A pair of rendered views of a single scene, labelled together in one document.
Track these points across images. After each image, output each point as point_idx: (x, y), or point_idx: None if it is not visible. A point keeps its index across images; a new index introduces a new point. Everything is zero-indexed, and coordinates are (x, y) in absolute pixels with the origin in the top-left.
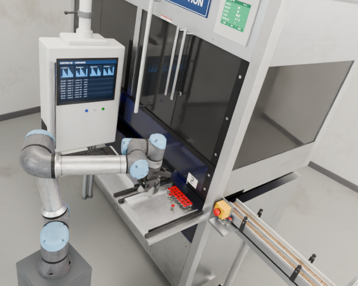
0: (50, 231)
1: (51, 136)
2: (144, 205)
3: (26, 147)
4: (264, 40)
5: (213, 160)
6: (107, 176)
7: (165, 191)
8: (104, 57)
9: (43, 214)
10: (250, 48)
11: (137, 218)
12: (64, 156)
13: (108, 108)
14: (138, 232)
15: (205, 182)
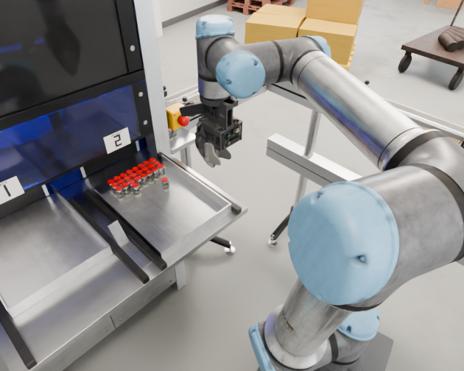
0: (356, 312)
1: (329, 184)
2: (160, 227)
3: None
4: None
5: (133, 63)
6: (70, 316)
7: (113, 203)
8: None
9: (324, 349)
10: None
11: (204, 227)
12: (403, 125)
13: None
14: (226, 227)
15: (141, 110)
